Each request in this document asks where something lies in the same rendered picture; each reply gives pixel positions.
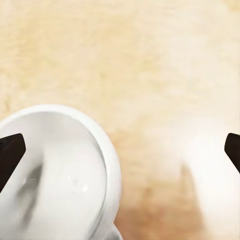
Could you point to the coffee cup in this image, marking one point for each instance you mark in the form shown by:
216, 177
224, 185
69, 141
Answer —
68, 184

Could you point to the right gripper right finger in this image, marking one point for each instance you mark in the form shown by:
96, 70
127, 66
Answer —
232, 149

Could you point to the countertop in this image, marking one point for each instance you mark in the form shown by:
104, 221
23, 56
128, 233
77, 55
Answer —
162, 78

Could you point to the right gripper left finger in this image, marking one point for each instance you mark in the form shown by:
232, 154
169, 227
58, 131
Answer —
12, 150

